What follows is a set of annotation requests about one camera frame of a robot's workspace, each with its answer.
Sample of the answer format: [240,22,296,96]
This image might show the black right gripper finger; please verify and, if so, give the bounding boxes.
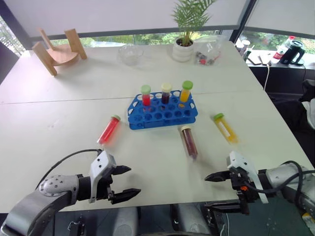
[204,201,244,214]
[204,171,233,183]

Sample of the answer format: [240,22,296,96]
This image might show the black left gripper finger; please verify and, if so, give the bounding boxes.
[112,165,132,177]
[109,188,142,206]

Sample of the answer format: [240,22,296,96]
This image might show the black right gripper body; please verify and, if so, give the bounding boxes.
[229,167,261,216]

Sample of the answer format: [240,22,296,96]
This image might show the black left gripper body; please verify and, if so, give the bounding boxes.
[96,167,116,201]

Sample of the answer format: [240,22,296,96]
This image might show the red tube green cap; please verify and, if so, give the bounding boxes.
[140,85,152,107]
[96,114,122,146]

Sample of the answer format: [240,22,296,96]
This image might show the dark purple tube cream cap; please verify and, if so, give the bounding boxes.
[180,125,200,160]
[160,83,172,104]

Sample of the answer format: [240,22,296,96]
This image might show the orange tube green cap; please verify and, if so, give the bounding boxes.
[179,80,194,103]
[213,113,239,145]

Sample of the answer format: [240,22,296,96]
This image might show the blue test tube rack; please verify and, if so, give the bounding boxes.
[127,89,199,131]

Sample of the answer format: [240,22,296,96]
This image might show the yellow tag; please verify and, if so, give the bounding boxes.
[302,212,315,225]

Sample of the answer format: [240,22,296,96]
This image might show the clear glass bowl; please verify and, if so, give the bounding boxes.
[118,44,145,66]

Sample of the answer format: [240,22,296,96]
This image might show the brown flat boards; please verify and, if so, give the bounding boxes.
[247,52,272,66]

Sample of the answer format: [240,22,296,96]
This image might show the clear plastic bag with parts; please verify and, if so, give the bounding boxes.
[194,35,227,66]

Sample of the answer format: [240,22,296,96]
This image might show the wooden stand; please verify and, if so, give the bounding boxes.
[32,28,88,77]

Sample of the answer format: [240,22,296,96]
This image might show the white ribbed plant pot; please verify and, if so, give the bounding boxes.
[171,38,194,63]

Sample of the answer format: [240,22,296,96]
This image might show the paper cup with lid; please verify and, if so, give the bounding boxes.
[240,39,252,59]

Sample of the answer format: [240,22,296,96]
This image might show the plastic bottle red label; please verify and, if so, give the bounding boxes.
[272,35,296,62]

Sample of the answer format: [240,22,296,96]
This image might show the dark green jug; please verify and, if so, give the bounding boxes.
[279,39,306,65]

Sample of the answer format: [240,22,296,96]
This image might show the green palm plant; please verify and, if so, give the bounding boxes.
[170,0,218,47]

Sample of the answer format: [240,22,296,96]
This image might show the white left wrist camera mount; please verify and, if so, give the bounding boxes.
[88,150,117,204]

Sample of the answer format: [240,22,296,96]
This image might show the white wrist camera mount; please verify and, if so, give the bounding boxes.
[88,150,117,204]
[226,150,269,205]

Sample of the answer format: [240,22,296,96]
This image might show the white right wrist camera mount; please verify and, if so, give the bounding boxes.
[226,150,269,205]

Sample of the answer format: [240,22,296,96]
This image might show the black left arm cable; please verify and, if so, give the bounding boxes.
[35,148,103,190]

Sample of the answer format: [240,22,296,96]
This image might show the white power cable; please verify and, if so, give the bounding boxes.
[264,61,272,91]

